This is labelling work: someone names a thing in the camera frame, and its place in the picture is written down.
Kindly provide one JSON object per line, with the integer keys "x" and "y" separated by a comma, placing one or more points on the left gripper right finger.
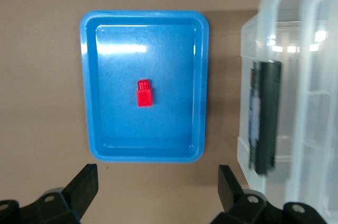
{"x": 228, "y": 189}

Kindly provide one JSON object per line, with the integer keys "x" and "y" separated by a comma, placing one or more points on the blue plastic tray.
{"x": 118, "y": 118}

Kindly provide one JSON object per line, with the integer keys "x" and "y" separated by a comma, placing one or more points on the black box latch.
{"x": 269, "y": 118}

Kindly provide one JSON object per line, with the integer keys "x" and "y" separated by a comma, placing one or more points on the clear plastic storage box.
{"x": 303, "y": 118}

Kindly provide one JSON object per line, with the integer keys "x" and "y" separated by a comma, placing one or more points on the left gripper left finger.
{"x": 82, "y": 187}

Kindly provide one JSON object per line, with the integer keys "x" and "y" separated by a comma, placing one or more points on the red plastic block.
{"x": 144, "y": 97}

